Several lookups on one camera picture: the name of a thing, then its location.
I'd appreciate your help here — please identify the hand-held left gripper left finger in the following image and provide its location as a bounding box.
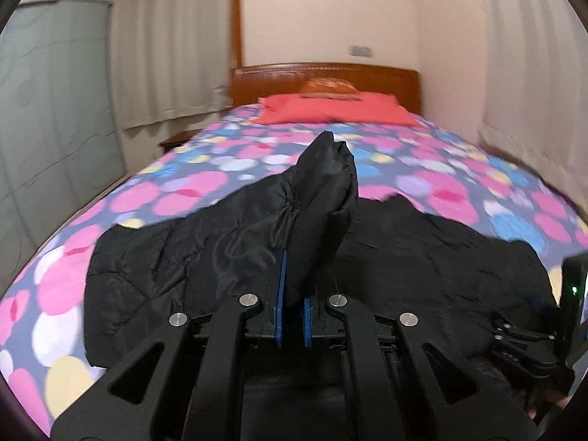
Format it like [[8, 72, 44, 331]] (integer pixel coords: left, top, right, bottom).
[[50, 248, 290, 441]]

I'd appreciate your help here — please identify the dotted colourful bed sheet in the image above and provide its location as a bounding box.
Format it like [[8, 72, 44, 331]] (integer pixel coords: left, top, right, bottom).
[[0, 101, 588, 437]]

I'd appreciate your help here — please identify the orange cushion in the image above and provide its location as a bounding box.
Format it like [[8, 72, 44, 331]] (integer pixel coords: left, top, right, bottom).
[[298, 77, 359, 98]]

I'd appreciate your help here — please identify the cream curtain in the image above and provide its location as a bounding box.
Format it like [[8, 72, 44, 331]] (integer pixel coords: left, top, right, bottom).
[[110, 0, 242, 132], [478, 0, 588, 203]]

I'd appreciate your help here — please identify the red pillow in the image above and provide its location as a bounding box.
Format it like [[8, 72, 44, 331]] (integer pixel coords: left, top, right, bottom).
[[252, 92, 416, 127]]

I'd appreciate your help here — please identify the wooden wall trim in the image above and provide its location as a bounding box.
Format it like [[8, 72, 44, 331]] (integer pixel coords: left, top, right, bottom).
[[234, 0, 244, 69]]

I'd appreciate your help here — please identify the frosted glass sliding door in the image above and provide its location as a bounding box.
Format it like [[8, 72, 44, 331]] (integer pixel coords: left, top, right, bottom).
[[0, 0, 129, 295]]

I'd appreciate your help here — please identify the black puffer jacket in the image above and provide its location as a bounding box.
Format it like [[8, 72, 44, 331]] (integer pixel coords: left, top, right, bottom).
[[84, 131, 575, 405]]

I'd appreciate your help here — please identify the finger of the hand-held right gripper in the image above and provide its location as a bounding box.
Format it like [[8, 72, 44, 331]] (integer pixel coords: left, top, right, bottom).
[[491, 312, 561, 343], [487, 342, 575, 380]]

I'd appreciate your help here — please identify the wooden nightstand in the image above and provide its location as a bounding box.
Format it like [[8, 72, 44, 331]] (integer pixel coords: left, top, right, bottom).
[[159, 131, 196, 153]]

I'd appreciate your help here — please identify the wooden headboard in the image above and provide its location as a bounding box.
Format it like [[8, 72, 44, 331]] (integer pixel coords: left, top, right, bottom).
[[230, 63, 422, 113]]

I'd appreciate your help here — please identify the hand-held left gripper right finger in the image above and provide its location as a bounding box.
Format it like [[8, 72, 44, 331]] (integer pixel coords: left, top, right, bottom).
[[301, 291, 538, 441]]

